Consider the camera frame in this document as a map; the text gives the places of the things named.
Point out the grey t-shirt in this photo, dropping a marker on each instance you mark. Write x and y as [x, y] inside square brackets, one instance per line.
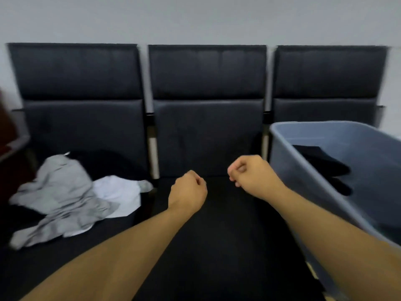
[59, 191]

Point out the person's right forearm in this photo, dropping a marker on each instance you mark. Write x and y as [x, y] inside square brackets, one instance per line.
[344, 247]

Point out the black leather bench chair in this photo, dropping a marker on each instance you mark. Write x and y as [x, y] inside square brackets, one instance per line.
[206, 137]
[329, 75]
[81, 75]

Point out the person's left hand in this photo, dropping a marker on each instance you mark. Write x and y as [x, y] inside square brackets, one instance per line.
[186, 192]

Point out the person's right hand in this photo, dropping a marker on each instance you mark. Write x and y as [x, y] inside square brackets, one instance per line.
[257, 177]

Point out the brown wooden cabinet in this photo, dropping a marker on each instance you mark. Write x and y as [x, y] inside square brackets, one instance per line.
[7, 128]

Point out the person's left forearm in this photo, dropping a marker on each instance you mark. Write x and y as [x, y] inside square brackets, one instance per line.
[109, 260]

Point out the blue-grey plastic bin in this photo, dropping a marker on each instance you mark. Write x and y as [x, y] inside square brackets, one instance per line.
[282, 159]

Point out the grey tank top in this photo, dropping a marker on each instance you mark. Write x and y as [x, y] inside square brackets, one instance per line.
[119, 194]

